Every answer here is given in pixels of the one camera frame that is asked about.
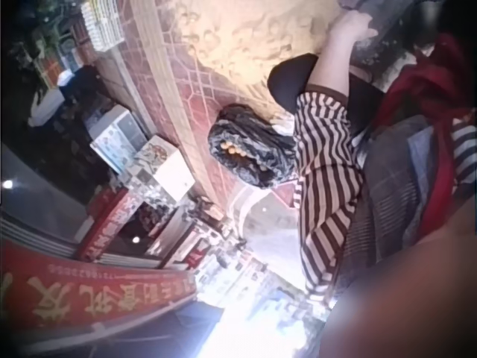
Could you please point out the white carton with tiger print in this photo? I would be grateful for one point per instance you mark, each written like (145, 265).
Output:
(164, 168)

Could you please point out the grey stone counter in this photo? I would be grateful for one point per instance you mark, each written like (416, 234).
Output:
(391, 44)

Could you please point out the red vertical shop sign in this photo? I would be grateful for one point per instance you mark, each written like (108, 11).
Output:
(108, 223)

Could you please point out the red banner with yellow characters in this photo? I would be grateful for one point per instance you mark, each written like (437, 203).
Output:
(93, 287)

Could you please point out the white printed carton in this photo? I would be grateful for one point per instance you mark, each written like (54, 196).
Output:
(117, 139)

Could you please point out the person's left hand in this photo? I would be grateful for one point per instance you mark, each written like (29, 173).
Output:
(352, 24)

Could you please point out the black plastic bag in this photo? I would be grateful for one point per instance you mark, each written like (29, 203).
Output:
(242, 145)

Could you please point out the cluster of small orange fruits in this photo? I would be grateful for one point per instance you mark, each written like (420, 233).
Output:
(238, 151)

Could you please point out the person's left fingers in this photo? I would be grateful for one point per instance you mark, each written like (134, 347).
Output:
(368, 29)

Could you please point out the stack of white cartons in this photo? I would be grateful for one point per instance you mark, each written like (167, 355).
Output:
(102, 24)

